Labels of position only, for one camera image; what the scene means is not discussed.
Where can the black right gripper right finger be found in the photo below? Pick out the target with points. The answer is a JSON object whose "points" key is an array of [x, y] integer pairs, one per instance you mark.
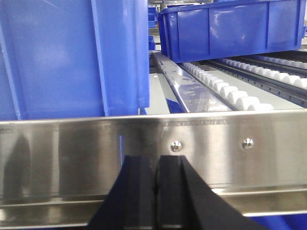
{"points": [[186, 202]]}

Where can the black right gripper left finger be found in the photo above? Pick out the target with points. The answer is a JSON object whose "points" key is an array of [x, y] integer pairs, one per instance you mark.
{"points": [[129, 204]]}

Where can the right stainless steel shelf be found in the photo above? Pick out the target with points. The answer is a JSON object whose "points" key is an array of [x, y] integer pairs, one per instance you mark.
{"points": [[56, 173]]}

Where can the white roller track near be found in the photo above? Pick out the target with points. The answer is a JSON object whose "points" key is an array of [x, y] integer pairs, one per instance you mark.
{"points": [[228, 91]]}

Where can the white roller track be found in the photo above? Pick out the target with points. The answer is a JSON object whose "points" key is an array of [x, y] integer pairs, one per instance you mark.
{"points": [[228, 91], [290, 79]]}

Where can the large blue bin near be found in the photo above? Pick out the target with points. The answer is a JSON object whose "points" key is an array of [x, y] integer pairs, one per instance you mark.
{"points": [[73, 58]]}

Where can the white roller track far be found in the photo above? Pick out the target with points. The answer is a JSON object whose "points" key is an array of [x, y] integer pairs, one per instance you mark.
{"points": [[290, 79]]}

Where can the blue bin on rollers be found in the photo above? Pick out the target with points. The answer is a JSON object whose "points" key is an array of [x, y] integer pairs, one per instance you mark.
{"points": [[231, 28]]}

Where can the clear plastic divider rail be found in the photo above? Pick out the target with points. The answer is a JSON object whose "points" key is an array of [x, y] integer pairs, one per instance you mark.
{"points": [[179, 86]]}

